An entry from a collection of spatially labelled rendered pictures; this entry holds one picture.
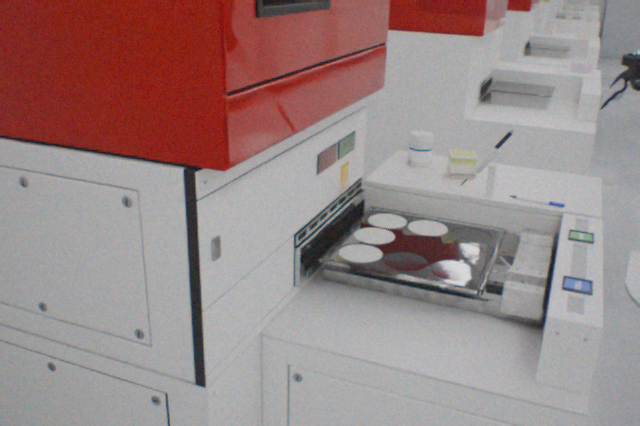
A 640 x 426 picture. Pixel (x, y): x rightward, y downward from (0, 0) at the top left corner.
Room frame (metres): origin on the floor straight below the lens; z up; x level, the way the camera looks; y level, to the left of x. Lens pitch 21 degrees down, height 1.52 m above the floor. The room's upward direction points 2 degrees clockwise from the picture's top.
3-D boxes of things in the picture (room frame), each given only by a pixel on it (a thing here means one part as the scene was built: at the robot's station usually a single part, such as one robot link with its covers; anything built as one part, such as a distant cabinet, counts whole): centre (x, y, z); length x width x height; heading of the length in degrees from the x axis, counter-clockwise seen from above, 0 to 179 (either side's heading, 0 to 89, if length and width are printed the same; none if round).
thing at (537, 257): (1.32, -0.48, 0.87); 0.36 x 0.08 x 0.03; 158
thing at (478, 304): (1.27, -0.24, 0.84); 0.50 x 0.02 x 0.03; 68
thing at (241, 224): (1.31, 0.05, 1.02); 0.82 x 0.03 x 0.40; 158
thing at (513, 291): (1.17, -0.42, 0.89); 0.08 x 0.03 x 0.03; 68
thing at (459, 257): (1.40, -0.23, 0.90); 0.34 x 0.34 x 0.01; 68
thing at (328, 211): (1.47, -0.02, 0.96); 0.44 x 0.01 x 0.02; 158
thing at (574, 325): (1.21, -0.54, 0.89); 0.55 x 0.09 x 0.14; 158
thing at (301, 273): (1.47, -0.03, 0.89); 0.44 x 0.02 x 0.10; 158
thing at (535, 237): (1.47, -0.54, 0.89); 0.08 x 0.03 x 0.03; 68
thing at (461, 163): (1.74, -0.39, 1.00); 0.07 x 0.07 x 0.07; 88
